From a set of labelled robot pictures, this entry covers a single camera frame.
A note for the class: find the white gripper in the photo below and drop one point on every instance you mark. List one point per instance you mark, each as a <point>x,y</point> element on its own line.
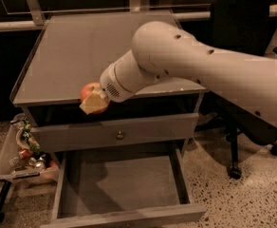
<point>110,84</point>

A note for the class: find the red apple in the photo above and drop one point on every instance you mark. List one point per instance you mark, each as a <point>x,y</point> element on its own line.
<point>93,99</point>

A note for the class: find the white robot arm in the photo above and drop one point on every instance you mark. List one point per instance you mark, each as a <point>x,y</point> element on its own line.
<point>160,50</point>

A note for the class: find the closed grey top drawer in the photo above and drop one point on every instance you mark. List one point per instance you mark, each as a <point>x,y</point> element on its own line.
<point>66,137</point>

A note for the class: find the round metal drawer knob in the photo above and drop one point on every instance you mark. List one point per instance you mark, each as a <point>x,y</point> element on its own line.
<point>120,135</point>

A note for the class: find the grey drawer cabinet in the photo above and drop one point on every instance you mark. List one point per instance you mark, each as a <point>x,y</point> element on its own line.
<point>70,54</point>

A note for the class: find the open grey middle drawer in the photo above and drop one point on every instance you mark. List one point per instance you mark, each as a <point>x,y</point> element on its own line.
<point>139,187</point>

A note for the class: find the green snack packet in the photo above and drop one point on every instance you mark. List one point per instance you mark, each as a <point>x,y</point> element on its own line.
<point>29,139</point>

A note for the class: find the silver can in bin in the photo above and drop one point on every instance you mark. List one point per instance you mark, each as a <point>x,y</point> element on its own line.
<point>40,165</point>

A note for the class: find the clear plastic bin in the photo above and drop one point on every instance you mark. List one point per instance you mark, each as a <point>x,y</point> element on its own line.
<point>17,161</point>

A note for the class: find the black stand leg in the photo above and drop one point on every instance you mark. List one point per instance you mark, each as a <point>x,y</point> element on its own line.
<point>3,194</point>

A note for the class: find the black office chair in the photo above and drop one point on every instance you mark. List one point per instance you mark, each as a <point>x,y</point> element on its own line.
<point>240,25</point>

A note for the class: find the metal wall rail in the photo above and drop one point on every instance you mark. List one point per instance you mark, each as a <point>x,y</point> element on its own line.
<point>18,15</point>

